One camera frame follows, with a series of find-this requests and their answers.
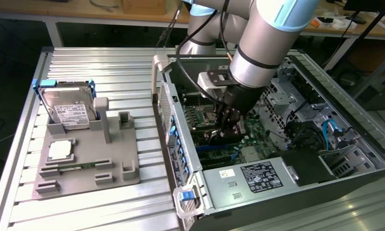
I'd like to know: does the black power wire bundle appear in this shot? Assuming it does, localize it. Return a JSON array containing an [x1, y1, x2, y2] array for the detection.
[[286, 120, 326, 151]]

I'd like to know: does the black plastic shroud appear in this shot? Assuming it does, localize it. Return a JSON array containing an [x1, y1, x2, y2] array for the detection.
[[280, 150, 335, 187]]

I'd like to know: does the silver chipset heatsink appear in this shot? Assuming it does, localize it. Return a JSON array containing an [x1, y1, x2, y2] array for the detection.
[[243, 148, 264, 162]]

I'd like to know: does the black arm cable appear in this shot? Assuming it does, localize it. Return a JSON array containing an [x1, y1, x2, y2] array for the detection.
[[175, 0, 235, 106]]

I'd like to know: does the hard disk in blue caddy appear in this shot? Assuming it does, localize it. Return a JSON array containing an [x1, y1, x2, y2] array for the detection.
[[32, 78, 98, 132]]

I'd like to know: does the blue disk wire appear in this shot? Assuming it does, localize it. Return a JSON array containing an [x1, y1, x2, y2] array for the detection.
[[323, 119, 340, 151]]

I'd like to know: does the black disk wire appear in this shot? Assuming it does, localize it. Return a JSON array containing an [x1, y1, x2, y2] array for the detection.
[[334, 126, 364, 150]]

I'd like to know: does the CPU socket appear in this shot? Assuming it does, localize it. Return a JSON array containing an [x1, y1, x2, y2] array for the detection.
[[195, 107, 218, 123]]

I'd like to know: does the black tripod pole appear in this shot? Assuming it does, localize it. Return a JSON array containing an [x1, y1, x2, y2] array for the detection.
[[320, 0, 385, 70]]

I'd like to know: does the perforated metal disk bay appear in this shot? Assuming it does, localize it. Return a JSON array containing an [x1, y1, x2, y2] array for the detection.
[[260, 77, 326, 150]]

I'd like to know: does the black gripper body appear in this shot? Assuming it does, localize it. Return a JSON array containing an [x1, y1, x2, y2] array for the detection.
[[223, 83, 264, 114]]

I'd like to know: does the green RAM stick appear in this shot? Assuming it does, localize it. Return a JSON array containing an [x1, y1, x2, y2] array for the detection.
[[59, 162, 99, 172]]

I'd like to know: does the gray parts rack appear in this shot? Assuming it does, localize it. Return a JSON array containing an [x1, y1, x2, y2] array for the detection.
[[34, 97, 142, 201]]

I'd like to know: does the orange and white desk clutter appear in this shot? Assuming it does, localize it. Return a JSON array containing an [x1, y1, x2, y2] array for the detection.
[[310, 16, 354, 31]]

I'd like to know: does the black monitor with stand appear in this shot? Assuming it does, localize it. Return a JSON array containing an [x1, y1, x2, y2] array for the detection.
[[343, 0, 385, 25]]

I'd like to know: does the green motherboard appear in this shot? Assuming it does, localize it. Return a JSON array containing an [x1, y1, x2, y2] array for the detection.
[[179, 96, 287, 170]]

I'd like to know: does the black equipment box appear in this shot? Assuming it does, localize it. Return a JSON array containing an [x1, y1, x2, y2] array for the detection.
[[356, 76, 385, 111]]

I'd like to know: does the silver CPU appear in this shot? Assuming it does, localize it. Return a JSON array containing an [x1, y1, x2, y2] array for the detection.
[[48, 141, 75, 160]]

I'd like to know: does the gray hanging cable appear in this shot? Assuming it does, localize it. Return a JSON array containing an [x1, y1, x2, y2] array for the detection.
[[156, 0, 184, 48]]

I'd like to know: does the slotted metal disk bay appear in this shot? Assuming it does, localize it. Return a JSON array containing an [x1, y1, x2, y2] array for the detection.
[[318, 141, 385, 179]]

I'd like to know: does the gray wrist camera box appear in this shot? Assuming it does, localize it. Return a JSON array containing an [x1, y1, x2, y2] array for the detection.
[[198, 69, 240, 99]]

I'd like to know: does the open black PC case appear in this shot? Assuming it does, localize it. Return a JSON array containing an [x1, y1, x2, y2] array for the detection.
[[151, 54, 385, 231]]

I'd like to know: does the blue expansion slot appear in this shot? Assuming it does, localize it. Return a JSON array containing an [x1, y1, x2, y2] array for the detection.
[[195, 144, 228, 154]]

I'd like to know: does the gray power supply unit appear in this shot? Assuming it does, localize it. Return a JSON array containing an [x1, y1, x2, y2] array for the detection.
[[202, 157, 302, 209]]

